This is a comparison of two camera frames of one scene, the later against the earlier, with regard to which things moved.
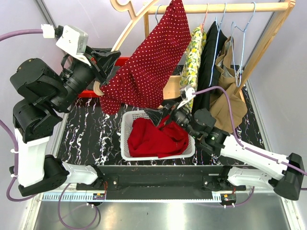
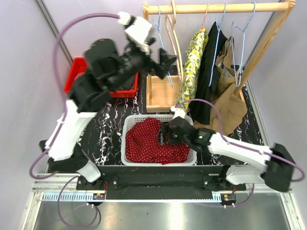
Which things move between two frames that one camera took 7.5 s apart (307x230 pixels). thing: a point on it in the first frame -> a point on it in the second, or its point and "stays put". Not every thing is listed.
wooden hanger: [97, 85] -> [173, 14]
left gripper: [103, 60] -> [160, 68]
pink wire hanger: [202, 24] stays put
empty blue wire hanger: [233, 52] stays put
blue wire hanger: [218, 34] stays put
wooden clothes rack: [172, 87] stays put
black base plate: [160, 182] stays put
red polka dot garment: [139, 82] -> [143, 144]
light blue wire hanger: [156, 12] -> [161, 36]
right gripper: [156, 115] -> [165, 129]
